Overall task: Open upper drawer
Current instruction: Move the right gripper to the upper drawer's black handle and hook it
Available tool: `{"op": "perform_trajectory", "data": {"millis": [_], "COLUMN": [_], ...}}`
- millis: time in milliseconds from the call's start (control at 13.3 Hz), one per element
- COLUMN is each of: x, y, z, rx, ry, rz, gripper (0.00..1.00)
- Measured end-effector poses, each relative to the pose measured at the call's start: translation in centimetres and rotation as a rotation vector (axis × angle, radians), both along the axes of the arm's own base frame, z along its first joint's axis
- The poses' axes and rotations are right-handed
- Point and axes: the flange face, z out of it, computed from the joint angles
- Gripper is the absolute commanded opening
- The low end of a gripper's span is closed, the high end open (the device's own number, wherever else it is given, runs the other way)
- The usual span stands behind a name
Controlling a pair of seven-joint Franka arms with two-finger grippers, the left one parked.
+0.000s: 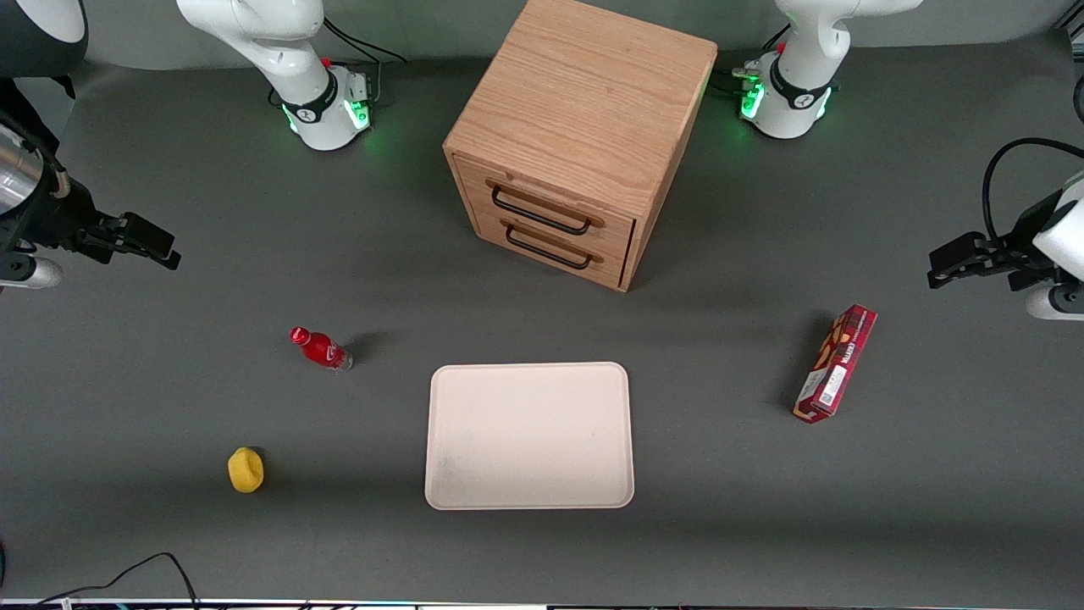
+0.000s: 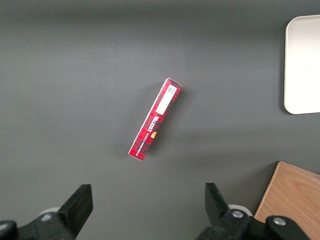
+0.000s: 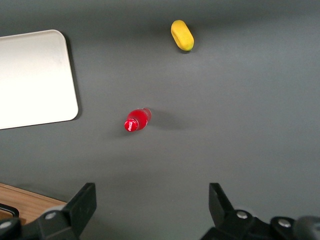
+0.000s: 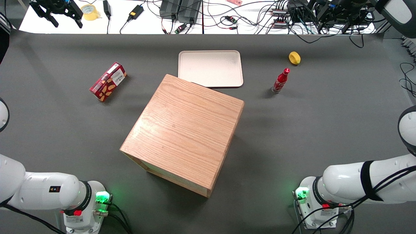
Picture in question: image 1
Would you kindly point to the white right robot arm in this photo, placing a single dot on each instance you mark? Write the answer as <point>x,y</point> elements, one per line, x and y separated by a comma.
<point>296,59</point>

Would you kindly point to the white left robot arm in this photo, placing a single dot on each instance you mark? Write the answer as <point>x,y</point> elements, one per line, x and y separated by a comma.
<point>796,85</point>

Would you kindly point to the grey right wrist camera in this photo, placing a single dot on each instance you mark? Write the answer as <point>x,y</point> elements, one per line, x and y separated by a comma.
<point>30,273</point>

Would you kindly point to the red snack box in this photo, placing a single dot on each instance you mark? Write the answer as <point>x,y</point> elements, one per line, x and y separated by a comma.
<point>834,364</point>

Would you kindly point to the cream rectangular tray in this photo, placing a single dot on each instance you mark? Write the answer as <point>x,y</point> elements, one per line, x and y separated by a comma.
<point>529,436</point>

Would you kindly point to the wooden drawer cabinet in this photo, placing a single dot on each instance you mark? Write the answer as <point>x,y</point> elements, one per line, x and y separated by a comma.
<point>584,93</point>

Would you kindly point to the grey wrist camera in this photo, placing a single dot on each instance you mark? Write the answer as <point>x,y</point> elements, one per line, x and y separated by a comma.
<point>1059,302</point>
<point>30,273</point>

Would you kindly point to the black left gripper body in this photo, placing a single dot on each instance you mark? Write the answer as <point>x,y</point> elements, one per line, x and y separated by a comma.
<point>1014,254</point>

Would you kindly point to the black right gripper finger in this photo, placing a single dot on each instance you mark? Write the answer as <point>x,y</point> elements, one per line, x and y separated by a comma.
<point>140,254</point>
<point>144,233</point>

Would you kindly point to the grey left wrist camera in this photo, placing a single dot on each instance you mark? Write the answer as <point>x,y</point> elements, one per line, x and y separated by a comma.
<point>1059,302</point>

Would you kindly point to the yellow lemon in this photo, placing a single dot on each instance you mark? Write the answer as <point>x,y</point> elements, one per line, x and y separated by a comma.
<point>246,471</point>

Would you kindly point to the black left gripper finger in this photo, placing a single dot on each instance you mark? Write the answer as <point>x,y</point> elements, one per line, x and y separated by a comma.
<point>965,271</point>
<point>961,250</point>

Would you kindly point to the red plastic bottle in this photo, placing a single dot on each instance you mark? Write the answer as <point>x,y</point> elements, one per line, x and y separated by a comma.
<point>322,348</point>

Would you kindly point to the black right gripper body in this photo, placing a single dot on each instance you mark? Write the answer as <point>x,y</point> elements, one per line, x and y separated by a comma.
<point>61,219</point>

